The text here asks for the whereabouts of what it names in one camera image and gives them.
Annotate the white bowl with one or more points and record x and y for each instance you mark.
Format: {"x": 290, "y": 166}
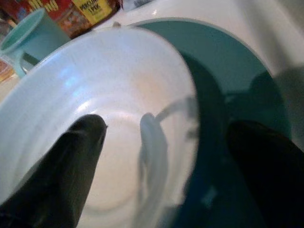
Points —
{"x": 107, "y": 95}

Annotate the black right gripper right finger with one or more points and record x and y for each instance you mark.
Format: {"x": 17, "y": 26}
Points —
{"x": 268, "y": 171}

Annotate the light teal mug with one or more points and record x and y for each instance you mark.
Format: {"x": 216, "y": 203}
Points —
{"x": 33, "y": 40}

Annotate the red and yellow cereal box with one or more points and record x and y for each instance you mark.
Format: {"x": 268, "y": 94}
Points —
{"x": 71, "y": 12}

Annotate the teal plate with white rim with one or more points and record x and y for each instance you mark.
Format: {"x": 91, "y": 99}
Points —
{"x": 213, "y": 71}

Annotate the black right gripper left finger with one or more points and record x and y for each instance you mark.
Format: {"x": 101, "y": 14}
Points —
{"x": 57, "y": 166}

